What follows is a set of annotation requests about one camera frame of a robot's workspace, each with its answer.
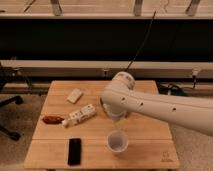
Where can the black rectangular eraser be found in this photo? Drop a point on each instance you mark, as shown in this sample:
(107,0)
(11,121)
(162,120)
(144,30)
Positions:
(74,153)

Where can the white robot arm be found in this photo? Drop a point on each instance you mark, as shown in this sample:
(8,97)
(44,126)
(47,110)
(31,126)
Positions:
(192,113)

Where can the white paper cup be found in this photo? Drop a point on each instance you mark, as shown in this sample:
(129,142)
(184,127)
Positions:
(117,142)

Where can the brown red snack piece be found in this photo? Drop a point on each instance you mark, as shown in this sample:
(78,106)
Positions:
(52,120)

